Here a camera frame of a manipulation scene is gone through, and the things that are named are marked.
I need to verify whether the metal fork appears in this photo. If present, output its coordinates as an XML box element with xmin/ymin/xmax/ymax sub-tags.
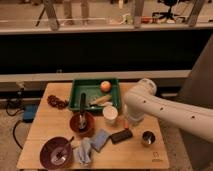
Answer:
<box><xmin>56</xmin><ymin>136</ymin><xmax>74</xmax><ymax>160</ymax></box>

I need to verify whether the wooden table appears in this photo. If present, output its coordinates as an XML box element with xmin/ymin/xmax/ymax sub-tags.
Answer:
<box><xmin>17</xmin><ymin>83</ymin><xmax>169</xmax><ymax>170</ymax></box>

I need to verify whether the black cable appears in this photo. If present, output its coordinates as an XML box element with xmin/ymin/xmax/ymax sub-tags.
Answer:
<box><xmin>4</xmin><ymin>88</ymin><xmax>26</xmax><ymax>150</ymax></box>

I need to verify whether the blue sponge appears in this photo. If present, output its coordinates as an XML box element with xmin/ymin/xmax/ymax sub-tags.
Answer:
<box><xmin>91</xmin><ymin>129</ymin><xmax>110</xmax><ymax>152</ymax></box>

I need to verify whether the white paper cup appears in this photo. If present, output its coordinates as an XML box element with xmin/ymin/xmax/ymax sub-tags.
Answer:
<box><xmin>103</xmin><ymin>106</ymin><xmax>118</xmax><ymax>125</ymax></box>

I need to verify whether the small metal cup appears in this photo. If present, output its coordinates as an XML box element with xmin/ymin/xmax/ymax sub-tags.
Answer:
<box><xmin>142</xmin><ymin>131</ymin><xmax>156</xmax><ymax>147</ymax></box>

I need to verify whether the grey-blue crumpled cloth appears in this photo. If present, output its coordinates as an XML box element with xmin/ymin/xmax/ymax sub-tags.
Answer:
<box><xmin>73</xmin><ymin>137</ymin><xmax>92</xmax><ymax>166</ymax></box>

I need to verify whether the blue box on floor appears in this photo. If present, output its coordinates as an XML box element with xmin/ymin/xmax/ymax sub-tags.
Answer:
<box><xmin>23</xmin><ymin>105</ymin><xmax>38</xmax><ymax>123</ymax></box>

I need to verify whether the brown bead chain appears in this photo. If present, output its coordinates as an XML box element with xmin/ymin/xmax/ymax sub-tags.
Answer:
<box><xmin>46</xmin><ymin>94</ymin><xmax>70</xmax><ymax>111</ymax></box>

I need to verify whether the green plastic tray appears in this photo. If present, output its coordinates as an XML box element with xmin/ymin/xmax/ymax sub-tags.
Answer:
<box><xmin>68</xmin><ymin>78</ymin><xmax>121</xmax><ymax>113</ymax></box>

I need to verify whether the person in background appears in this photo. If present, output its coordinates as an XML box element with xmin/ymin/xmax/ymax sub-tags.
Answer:
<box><xmin>62</xmin><ymin>0</ymin><xmax>89</xmax><ymax>26</ymax></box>

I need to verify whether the black eraser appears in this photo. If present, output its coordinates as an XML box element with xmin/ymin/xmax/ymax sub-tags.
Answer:
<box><xmin>110</xmin><ymin>129</ymin><xmax>133</xmax><ymax>144</ymax></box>

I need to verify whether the brown bowl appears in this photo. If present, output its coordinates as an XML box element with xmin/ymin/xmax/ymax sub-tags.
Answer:
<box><xmin>70</xmin><ymin>112</ymin><xmax>95</xmax><ymax>137</ymax></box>

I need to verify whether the purple bowl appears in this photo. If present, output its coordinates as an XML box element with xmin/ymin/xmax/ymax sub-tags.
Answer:
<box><xmin>40</xmin><ymin>137</ymin><xmax>73</xmax><ymax>170</ymax></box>

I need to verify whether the orange carrot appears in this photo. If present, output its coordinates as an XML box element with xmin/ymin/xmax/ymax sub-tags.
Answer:
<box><xmin>124</xmin><ymin>121</ymin><xmax>129</xmax><ymax>129</ymax></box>

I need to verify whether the orange apple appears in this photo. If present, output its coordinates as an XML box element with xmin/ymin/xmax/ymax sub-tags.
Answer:
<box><xmin>100</xmin><ymin>81</ymin><xmax>112</xmax><ymax>92</ymax></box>

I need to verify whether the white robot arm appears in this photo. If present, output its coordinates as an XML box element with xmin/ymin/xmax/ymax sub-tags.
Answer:
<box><xmin>124</xmin><ymin>78</ymin><xmax>213</xmax><ymax>143</ymax></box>

